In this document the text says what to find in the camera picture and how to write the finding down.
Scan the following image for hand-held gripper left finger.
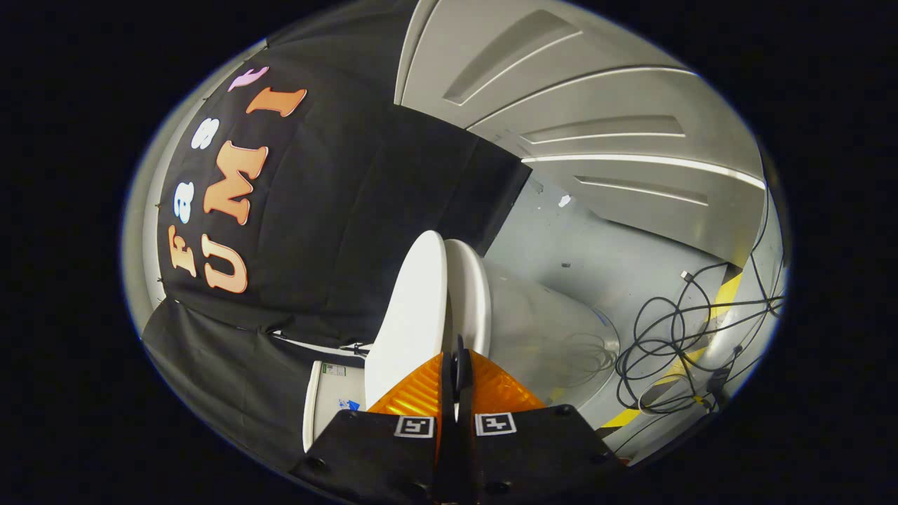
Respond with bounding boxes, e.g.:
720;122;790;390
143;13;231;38
289;351;457;505

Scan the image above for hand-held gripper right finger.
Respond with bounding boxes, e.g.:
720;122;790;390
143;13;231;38
457;349;630;505

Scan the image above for black round lid knob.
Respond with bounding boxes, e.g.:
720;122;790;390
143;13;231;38
451;335;475;423

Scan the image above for black backdrop stand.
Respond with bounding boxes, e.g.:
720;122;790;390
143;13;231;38
270;328;371;357

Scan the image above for black power adapter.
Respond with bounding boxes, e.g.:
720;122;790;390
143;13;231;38
705;344;744;411

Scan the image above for black backdrop cloth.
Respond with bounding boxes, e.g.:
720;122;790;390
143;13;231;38
140;0;534;472

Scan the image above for tangled black cables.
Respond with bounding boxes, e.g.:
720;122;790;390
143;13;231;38
616;186;788;422

